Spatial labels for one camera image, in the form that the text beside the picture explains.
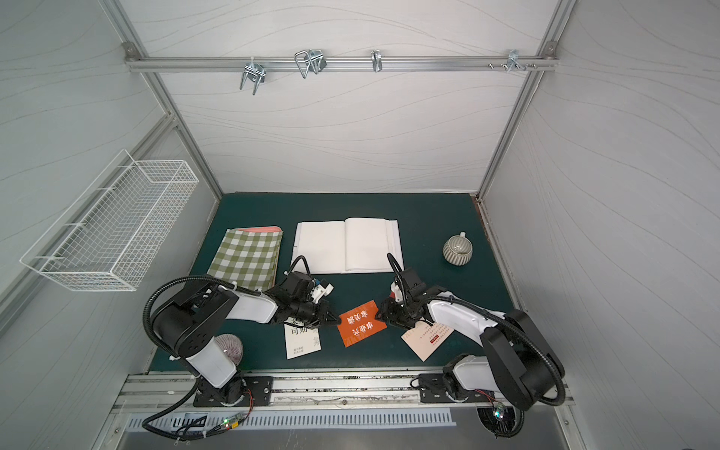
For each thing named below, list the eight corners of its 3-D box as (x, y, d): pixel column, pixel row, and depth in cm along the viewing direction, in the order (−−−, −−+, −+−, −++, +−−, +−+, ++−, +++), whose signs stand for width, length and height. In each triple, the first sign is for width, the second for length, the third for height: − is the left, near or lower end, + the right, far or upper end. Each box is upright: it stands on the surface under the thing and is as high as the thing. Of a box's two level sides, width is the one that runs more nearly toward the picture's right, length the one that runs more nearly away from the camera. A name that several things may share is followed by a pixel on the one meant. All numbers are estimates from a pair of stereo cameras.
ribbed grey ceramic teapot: (444, 268, 100) (449, 257, 95) (439, 243, 107) (443, 231, 102) (470, 268, 100) (476, 258, 95) (463, 243, 107) (469, 232, 102)
